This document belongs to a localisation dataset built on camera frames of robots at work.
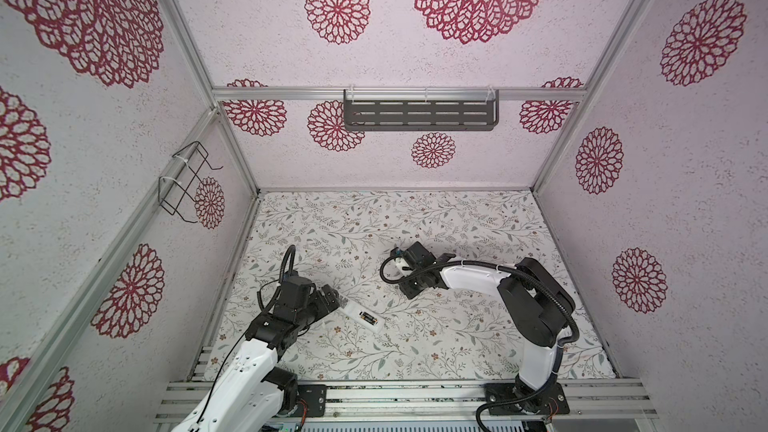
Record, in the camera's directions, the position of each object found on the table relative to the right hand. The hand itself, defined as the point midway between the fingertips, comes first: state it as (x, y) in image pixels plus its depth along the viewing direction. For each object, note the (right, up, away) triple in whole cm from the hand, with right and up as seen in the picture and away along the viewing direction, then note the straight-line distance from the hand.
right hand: (402, 281), depth 94 cm
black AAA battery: (-10, -9, -9) cm, 16 cm away
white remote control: (-15, -8, -7) cm, 18 cm away
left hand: (-22, -4, -11) cm, 25 cm away
